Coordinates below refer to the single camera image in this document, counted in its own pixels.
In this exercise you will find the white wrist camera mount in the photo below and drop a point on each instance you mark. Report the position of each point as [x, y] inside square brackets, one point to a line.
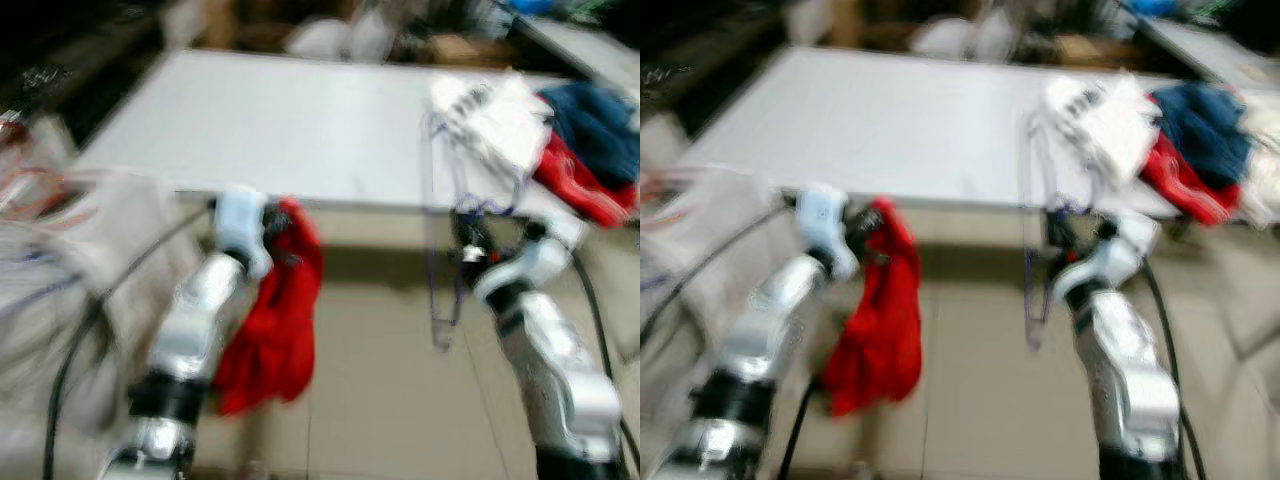
[822, 220]
[530, 260]
[240, 225]
[1105, 260]

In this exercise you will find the white table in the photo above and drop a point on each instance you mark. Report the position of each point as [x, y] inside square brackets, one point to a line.
[300, 120]
[880, 120]

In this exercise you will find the red polo shirt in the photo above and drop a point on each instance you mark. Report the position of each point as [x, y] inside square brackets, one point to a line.
[270, 340]
[880, 340]

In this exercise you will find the white sweatshirt black print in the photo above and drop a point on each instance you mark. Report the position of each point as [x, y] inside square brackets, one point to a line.
[495, 120]
[1105, 120]

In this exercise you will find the white rectangular desk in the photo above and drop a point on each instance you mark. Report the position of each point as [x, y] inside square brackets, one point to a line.
[585, 50]
[1210, 50]

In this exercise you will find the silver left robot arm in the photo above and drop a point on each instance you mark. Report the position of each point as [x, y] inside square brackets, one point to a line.
[770, 320]
[195, 310]

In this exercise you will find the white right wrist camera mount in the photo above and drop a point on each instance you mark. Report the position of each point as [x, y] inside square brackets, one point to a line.
[1105, 260]
[530, 260]

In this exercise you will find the grey pillow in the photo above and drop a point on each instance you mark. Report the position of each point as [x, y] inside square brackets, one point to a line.
[995, 35]
[940, 40]
[370, 35]
[315, 40]

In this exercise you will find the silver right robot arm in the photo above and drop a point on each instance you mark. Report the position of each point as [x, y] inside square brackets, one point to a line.
[1130, 370]
[555, 370]

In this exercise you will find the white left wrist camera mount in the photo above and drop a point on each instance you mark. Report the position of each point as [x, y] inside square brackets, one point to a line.
[822, 220]
[240, 225]

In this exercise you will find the purple plastic hanger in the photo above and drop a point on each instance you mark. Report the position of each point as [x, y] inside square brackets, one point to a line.
[443, 335]
[1035, 330]

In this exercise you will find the blue jeans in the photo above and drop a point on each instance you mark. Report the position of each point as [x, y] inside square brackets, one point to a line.
[600, 125]
[1205, 130]

